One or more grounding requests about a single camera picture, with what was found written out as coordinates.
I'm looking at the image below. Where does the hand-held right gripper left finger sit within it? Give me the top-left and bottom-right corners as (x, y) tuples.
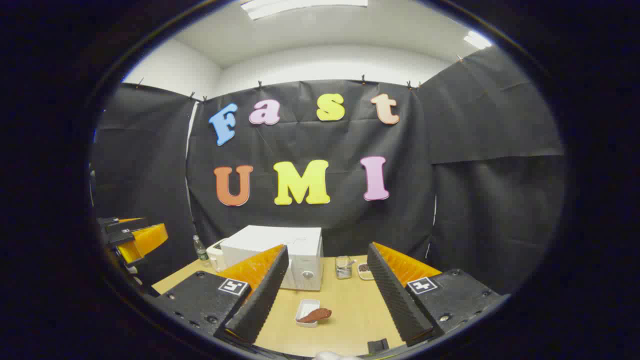
(150, 244), (290, 345)

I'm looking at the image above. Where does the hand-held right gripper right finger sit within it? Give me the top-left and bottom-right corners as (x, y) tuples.
(367, 242), (511, 347)

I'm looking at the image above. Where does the brown chicken leg food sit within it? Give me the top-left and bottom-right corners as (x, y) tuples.
(298, 308), (333, 324)

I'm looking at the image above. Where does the white microwave oven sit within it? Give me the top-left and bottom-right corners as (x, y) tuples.
(220, 225), (324, 292)

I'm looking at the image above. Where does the white rectangular tray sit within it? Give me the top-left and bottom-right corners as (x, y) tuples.
(295, 299), (321, 328)

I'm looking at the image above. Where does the clear plastic water bottle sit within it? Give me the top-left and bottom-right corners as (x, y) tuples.
(193, 235), (211, 267)

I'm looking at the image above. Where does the metal mesh cutlery holder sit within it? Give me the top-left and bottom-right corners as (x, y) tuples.
(335, 255), (357, 280)

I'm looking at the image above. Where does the white toaster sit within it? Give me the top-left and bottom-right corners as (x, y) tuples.
(206, 239), (228, 272)

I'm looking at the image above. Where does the black backdrop cloth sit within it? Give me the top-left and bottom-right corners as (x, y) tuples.
(90, 45), (566, 296)

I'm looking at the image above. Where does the small ceiling light panel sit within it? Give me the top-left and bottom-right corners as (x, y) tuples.
(462, 30), (493, 50)

